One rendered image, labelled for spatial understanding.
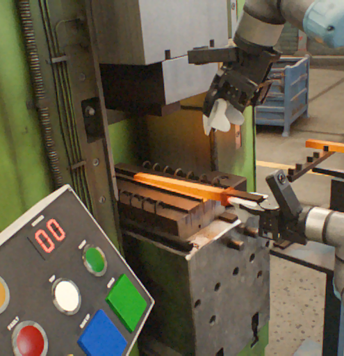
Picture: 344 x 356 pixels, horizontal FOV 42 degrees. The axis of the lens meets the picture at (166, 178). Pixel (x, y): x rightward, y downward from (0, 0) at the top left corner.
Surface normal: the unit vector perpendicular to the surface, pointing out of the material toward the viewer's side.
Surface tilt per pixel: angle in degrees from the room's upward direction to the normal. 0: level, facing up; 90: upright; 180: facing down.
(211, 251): 90
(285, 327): 0
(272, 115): 90
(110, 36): 90
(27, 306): 60
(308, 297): 0
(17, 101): 90
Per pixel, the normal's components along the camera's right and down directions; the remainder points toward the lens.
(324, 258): -0.09, -0.92
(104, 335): 0.78, -0.43
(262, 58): -0.66, 0.35
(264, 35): 0.05, 0.67
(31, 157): 0.74, 0.19
